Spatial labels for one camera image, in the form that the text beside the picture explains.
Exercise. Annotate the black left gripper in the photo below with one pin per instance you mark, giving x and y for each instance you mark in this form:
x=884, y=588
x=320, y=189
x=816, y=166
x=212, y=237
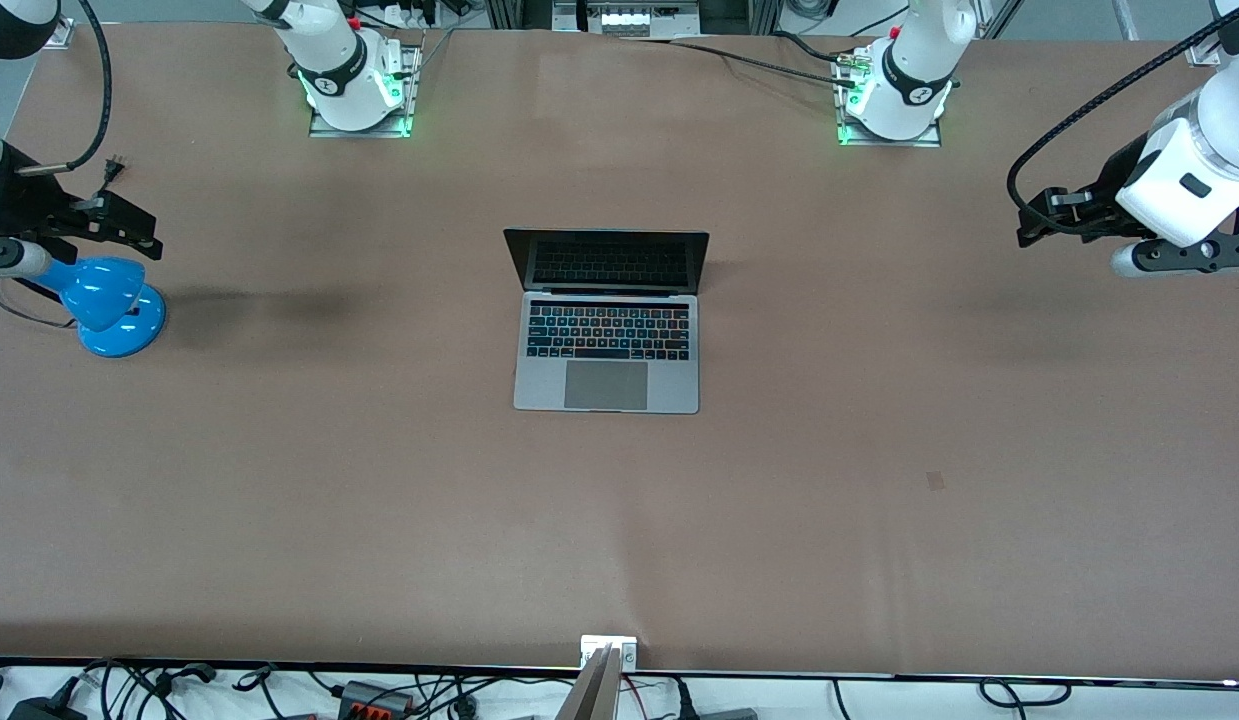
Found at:
x=1107, y=192

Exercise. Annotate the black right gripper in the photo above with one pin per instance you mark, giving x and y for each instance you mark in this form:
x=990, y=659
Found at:
x=17, y=203

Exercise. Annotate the grey laptop computer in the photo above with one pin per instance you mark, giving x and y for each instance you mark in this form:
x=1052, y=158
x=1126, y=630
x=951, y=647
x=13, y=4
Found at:
x=606, y=385

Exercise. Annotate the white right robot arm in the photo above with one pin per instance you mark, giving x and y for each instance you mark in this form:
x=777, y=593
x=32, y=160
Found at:
x=329, y=50

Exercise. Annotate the white power strip with plugs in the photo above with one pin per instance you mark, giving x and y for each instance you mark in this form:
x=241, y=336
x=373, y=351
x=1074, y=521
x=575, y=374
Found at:
x=414, y=12

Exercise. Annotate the brown table cover sheet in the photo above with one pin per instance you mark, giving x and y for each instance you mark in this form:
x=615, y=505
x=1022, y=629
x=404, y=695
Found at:
x=379, y=500

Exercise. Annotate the black power brick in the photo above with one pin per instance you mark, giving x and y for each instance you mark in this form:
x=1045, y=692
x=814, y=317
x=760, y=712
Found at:
x=39, y=710

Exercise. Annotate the black orange power adapter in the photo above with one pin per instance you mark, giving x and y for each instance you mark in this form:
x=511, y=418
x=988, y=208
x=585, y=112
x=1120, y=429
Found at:
x=364, y=692

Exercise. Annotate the grey flat box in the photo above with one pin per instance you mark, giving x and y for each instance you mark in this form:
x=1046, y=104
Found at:
x=729, y=714

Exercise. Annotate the black plug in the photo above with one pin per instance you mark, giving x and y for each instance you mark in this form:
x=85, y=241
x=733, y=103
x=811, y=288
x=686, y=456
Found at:
x=684, y=700

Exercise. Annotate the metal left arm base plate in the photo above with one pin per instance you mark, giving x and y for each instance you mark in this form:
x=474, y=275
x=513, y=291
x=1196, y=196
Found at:
x=929, y=138

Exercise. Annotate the aluminium corner post bracket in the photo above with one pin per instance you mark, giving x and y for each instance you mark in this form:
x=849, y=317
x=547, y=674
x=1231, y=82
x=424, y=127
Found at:
x=64, y=38
x=1201, y=52

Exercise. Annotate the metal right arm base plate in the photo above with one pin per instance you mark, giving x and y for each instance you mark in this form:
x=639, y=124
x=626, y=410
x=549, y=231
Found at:
x=379, y=131

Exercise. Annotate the grey electrical switch box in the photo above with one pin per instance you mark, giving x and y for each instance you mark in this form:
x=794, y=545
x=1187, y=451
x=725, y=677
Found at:
x=629, y=20

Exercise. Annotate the white mounting bracket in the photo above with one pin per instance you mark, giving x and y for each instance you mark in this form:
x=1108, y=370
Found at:
x=609, y=643

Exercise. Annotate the grey metal camera pole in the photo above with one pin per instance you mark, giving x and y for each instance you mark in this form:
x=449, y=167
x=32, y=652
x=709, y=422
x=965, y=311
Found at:
x=591, y=695

